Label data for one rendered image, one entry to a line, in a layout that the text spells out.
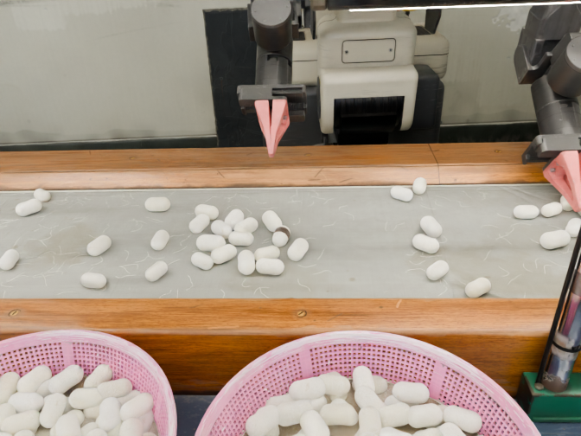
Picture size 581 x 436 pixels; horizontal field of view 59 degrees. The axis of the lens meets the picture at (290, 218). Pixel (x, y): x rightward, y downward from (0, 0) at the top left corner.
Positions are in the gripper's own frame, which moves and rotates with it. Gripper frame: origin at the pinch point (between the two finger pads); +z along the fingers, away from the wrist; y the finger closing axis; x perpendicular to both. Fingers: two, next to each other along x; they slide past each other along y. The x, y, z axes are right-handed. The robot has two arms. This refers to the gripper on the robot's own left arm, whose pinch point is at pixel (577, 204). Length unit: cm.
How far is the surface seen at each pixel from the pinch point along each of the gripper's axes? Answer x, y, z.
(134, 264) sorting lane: -5, -59, 8
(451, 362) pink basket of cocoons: -18.4, -23.7, 22.1
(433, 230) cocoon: -2.9, -20.4, 4.2
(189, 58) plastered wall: 139, -97, -139
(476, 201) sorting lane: 4.9, -11.8, -2.9
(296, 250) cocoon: -6.1, -38.0, 7.5
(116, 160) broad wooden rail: 10, -70, -14
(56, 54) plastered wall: 132, -162, -140
